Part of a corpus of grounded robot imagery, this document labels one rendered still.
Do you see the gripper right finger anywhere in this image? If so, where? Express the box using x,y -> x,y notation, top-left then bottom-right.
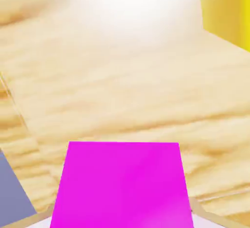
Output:
188,196 -> 243,228

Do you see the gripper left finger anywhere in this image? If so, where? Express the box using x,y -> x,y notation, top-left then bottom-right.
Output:
3,205 -> 56,228

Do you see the small magenta cube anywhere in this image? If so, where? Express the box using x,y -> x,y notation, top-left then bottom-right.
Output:
49,141 -> 194,228

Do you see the large yellow box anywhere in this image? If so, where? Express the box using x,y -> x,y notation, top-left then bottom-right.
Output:
198,0 -> 250,53

